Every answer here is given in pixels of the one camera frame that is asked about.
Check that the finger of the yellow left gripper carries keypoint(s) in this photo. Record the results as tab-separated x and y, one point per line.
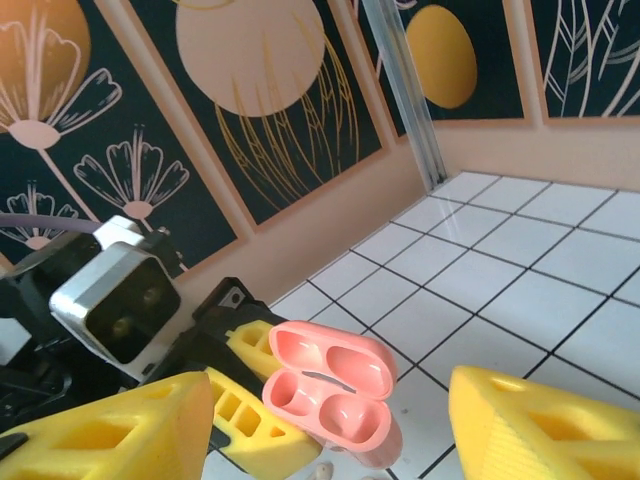
260	435
245	330

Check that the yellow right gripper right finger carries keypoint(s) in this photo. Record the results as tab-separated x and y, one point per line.
550	440

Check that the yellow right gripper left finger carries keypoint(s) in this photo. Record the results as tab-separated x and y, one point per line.
100	440

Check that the pink earbud charging case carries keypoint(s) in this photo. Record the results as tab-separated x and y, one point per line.
345	425

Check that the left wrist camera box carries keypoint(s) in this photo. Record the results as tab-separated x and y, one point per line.
115	305

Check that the aluminium corner post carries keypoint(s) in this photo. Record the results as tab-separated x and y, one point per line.
410	100

